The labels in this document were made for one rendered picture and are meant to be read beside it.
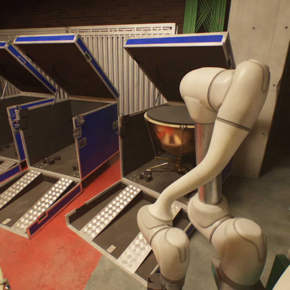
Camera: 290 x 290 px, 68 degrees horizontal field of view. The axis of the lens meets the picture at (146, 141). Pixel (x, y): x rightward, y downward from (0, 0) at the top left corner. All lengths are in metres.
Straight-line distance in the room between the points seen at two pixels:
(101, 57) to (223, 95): 3.85
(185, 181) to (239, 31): 2.42
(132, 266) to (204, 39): 1.90
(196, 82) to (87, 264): 1.72
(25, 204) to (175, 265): 2.30
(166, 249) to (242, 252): 0.31
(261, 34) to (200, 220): 2.37
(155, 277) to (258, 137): 2.53
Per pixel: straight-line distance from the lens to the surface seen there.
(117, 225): 2.30
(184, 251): 0.76
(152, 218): 0.84
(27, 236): 2.45
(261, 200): 2.99
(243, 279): 1.02
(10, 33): 5.64
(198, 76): 0.75
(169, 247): 0.74
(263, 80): 0.65
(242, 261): 0.95
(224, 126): 0.63
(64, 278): 2.04
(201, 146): 0.83
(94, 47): 4.42
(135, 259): 2.01
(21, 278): 2.17
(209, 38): 1.93
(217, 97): 0.66
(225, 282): 1.07
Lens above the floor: 1.59
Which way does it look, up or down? 22 degrees down
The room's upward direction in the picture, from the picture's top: straight up
